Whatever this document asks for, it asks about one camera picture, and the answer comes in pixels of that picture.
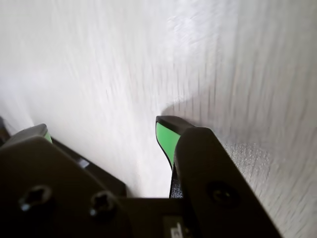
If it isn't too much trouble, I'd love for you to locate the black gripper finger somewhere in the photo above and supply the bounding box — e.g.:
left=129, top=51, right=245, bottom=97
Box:
left=0, top=122, right=136, bottom=238
left=155, top=115, right=283, bottom=238

